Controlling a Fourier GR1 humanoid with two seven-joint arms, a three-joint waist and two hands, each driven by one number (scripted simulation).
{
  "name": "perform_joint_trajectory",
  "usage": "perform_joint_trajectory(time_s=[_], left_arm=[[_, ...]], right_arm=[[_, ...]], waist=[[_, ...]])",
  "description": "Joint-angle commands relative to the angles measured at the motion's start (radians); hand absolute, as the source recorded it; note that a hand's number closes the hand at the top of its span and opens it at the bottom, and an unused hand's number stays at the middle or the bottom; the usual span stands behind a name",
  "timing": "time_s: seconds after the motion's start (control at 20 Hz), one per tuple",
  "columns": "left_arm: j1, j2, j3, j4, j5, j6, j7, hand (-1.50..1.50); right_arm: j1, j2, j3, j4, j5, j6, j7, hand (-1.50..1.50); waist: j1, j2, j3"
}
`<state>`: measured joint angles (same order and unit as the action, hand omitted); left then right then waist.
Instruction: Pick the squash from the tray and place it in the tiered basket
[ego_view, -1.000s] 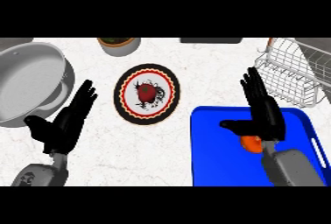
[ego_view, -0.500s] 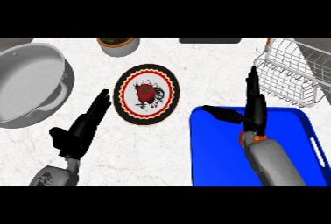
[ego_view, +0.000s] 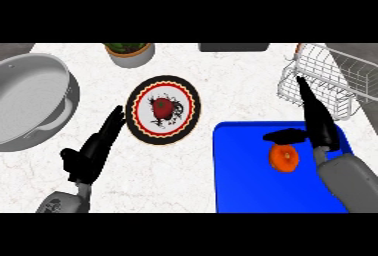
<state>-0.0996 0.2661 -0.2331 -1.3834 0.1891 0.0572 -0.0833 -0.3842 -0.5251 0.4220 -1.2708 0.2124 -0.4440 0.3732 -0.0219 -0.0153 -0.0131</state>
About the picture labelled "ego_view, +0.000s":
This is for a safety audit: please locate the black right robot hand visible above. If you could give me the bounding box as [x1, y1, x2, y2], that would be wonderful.
[261, 75, 342, 153]

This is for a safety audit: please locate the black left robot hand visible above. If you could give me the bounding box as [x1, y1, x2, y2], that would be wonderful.
[59, 105, 127, 185]

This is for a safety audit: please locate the orange squash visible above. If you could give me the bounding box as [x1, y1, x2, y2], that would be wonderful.
[267, 143, 300, 173]

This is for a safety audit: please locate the blue tray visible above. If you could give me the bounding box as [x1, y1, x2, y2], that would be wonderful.
[211, 121, 354, 214]

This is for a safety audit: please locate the patterned round plate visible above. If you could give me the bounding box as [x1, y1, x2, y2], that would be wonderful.
[124, 75, 202, 146]

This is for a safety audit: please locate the red bell pepper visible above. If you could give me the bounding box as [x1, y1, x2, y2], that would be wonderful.
[150, 97, 177, 121]

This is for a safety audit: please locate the grey pan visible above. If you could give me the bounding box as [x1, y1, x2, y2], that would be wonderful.
[0, 52, 81, 153]

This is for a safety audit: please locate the grey potted plant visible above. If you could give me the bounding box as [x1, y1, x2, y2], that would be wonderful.
[102, 42, 156, 69]

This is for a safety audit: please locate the dark grey appliance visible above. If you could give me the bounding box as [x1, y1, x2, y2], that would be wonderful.
[198, 42, 272, 53]

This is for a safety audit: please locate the white wire tiered basket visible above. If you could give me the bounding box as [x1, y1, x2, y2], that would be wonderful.
[276, 43, 378, 122]

